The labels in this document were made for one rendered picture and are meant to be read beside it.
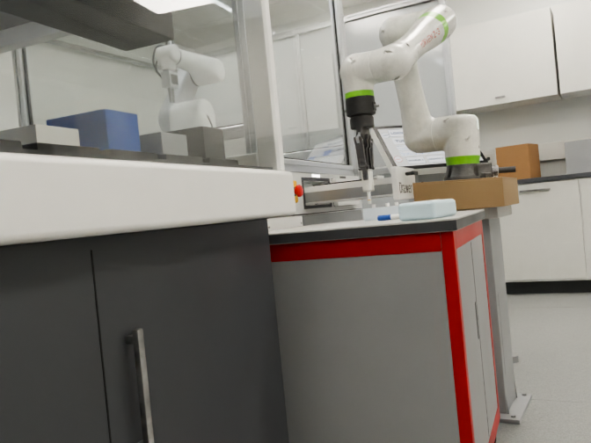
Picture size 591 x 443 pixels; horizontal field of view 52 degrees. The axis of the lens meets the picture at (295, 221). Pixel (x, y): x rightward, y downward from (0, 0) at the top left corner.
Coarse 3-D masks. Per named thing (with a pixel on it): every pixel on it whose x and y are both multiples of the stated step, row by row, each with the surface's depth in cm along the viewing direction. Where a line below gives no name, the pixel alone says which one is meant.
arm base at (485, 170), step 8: (448, 168) 229; (456, 168) 226; (464, 168) 224; (472, 168) 224; (480, 168) 225; (488, 168) 224; (496, 168) 226; (504, 168) 226; (512, 168) 225; (448, 176) 228; (456, 176) 225; (464, 176) 223; (472, 176) 223; (480, 176) 224; (488, 176) 222
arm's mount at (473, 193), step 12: (456, 180) 214; (468, 180) 212; (480, 180) 210; (492, 180) 208; (504, 180) 210; (516, 180) 233; (420, 192) 221; (432, 192) 219; (444, 192) 217; (456, 192) 215; (468, 192) 213; (480, 192) 211; (492, 192) 209; (504, 192) 208; (516, 192) 231; (456, 204) 215; (468, 204) 213; (480, 204) 211; (492, 204) 209; (504, 204) 207
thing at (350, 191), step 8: (336, 184) 211; (344, 184) 210; (352, 184) 208; (360, 184) 207; (376, 184) 205; (384, 184) 204; (304, 192) 215; (312, 192) 214; (320, 192) 213; (328, 192) 212; (336, 192) 211; (344, 192) 209; (352, 192) 208; (360, 192) 207; (376, 192) 205; (384, 192) 204; (392, 192) 203; (312, 200) 214; (320, 200) 213; (328, 200) 212; (336, 200) 211; (344, 200) 220
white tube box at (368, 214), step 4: (368, 208) 190; (372, 208) 189; (376, 208) 188; (380, 208) 188; (384, 208) 187; (388, 208) 187; (392, 208) 186; (396, 208) 186; (364, 212) 190; (368, 212) 190; (372, 212) 189; (376, 212) 189; (380, 212) 188; (384, 212) 188; (388, 212) 187; (392, 212) 186; (396, 212) 186; (364, 216) 190; (368, 216) 190; (372, 216) 189; (376, 216) 189; (364, 220) 190; (368, 220) 190; (372, 220) 189
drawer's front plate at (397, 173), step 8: (392, 168) 201; (400, 168) 207; (408, 168) 218; (392, 176) 201; (400, 176) 206; (408, 176) 217; (392, 184) 201; (400, 184) 205; (408, 184) 216; (408, 192) 215
